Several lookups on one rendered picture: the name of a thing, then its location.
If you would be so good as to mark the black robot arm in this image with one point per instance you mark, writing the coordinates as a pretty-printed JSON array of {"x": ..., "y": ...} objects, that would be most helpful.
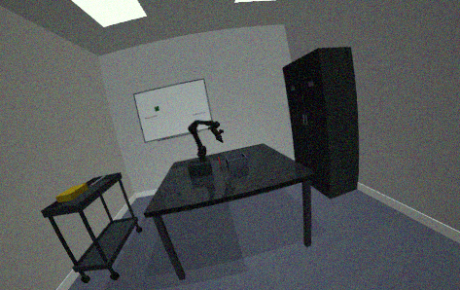
[{"x": 201, "y": 149}]

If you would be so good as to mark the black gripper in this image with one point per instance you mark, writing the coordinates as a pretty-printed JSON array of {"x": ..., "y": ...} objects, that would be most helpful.
[{"x": 218, "y": 136}]

